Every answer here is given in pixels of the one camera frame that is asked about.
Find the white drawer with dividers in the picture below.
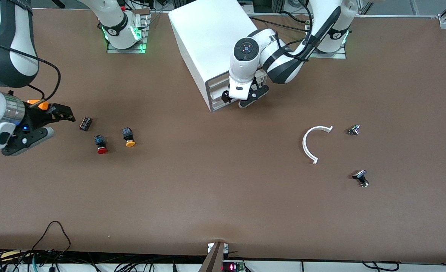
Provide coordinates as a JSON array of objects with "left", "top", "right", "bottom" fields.
[{"left": 211, "top": 76, "right": 231, "bottom": 93}]

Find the red mushroom push button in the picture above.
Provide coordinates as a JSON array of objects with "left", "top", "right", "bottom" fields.
[{"left": 94, "top": 135, "right": 108, "bottom": 155}]

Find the white drawer cabinet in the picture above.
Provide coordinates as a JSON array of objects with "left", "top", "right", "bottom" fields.
[{"left": 168, "top": 0, "right": 269, "bottom": 113}]

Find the yellow mushroom push button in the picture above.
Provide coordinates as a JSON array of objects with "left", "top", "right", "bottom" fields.
[{"left": 121, "top": 127, "right": 136, "bottom": 147}]

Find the white semicircular pipe clamp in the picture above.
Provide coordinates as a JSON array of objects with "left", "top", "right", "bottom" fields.
[{"left": 302, "top": 125, "right": 334, "bottom": 165}]

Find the device with red display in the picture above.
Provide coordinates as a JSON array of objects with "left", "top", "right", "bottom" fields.
[{"left": 222, "top": 260, "right": 245, "bottom": 272}]

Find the orange cable clip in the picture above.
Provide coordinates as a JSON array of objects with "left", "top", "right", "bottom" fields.
[{"left": 27, "top": 99, "right": 50, "bottom": 111}]

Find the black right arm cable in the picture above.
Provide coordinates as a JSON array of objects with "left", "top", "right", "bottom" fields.
[{"left": 0, "top": 38, "right": 62, "bottom": 102}]

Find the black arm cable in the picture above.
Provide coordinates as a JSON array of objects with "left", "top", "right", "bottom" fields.
[
  {"left": 0, "top": 38, "right": 62, "bottom": 102},
  {"left": 278, "top": 0, "right": 316, "bottom": 62}
]

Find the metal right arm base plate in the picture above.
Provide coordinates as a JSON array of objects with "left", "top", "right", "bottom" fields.
[{"left": 106, "top": 9, "right": 149, "bottom": 54}]

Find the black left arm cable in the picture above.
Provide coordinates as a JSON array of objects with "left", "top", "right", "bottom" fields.
[{"left": 278, "top": 0, "right": 316, "bottom": 62}]

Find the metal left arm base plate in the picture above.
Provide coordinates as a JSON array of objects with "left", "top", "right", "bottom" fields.
[{"left": 306, "top": 38, "right": 347, "bottom": 60}]

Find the looped black cable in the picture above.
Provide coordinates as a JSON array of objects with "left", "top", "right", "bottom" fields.
[{"left": 30, "top": 221, "right": 72, "bottom": 265}]

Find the lower metal key switch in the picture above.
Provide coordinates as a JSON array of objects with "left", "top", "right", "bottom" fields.
[{"left": 352, "top": 170, "right": 370, "bottom": 188}]

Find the brown camera post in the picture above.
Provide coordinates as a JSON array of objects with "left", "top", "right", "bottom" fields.
[{"left": 199, "top": 242, "right": 228, "bottom": 272}]

